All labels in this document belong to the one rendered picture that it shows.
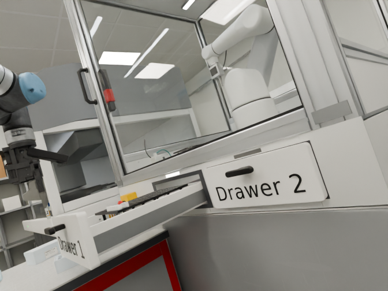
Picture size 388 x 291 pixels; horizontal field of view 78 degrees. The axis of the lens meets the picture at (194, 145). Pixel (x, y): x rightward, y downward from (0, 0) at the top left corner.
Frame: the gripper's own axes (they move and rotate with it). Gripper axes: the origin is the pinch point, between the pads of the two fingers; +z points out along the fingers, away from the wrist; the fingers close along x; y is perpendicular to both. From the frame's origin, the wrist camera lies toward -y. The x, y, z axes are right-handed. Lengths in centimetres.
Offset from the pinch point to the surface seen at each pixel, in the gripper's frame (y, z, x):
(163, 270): -26.9, 33.4, 7.4
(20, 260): 71, 67, -388
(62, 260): -0.1, 17.9, 1.8
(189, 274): -35, 38, 9
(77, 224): -5.6, 6.3, 36.2
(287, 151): -43, 5, 59
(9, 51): 7, -182, -224
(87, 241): -6.4, 9.8, 37.4
